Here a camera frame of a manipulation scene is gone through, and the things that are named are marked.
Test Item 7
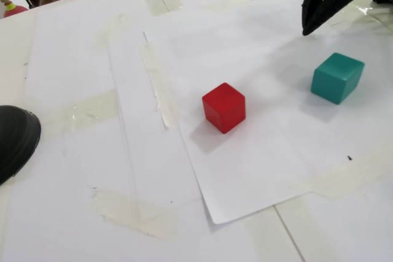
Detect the red cube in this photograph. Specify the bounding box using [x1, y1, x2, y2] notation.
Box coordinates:
[201, 82, 246, 135]

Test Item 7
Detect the teal blue cube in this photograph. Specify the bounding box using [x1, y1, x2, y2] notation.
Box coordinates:
[310, 52, 366, 106]

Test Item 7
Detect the white paper sheet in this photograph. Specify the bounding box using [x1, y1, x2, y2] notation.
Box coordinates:
[143, 0, 393, 225]

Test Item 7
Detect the beige masking tape strip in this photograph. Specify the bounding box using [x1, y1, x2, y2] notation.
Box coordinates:
[88, 188, 181, 241]
[288, 162, 393, 201]
[139, 42, 179, 130]
[93, 12, 130, 50]

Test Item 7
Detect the red fire extinguisher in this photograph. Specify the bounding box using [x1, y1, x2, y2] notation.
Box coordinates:
[0, 0, 36, 19]

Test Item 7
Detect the black round camera stand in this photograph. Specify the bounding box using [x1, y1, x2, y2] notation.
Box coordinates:
[0, 105, 42, 187]

